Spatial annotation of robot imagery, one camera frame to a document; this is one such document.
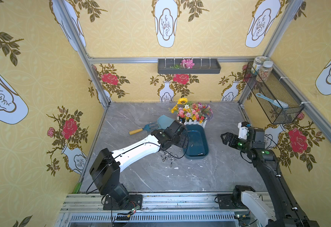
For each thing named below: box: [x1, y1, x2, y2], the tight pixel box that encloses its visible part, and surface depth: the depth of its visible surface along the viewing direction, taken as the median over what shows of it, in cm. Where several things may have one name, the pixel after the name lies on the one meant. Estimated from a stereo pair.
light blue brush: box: [256, 93, 290, 109], surface depth 73 cm
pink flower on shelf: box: [180, 58, 195, 69], surface depth 90 cm
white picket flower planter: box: [168, 97, 213, 129], surface depth 95 cm
